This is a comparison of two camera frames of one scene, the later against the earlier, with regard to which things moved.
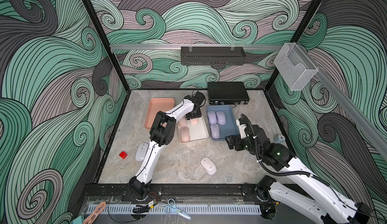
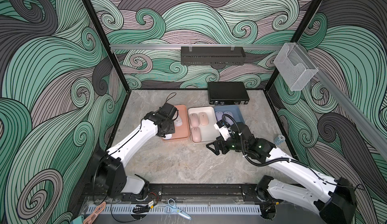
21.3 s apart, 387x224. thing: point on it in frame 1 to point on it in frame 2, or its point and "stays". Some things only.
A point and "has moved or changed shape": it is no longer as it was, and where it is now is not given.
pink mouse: [185, 134] to [196, 134]
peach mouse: [194, 121] to [203, 118]
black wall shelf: [212, 56] stays
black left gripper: [199, 115] to [171, 127]
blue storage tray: [230, 127] has moved or changed shape
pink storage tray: [155, 105] to [182, 131]
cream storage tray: [198, 131] to [208, 132]
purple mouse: [212, 117] to [218, 114]
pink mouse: [183, 122] to [194, 119]
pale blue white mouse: [141, 151] has moved or changed shape
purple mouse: [221, 117] to [227, 118]
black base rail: [183, 193] stays
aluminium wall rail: [126, 47] stays
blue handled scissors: [172, 208] stays
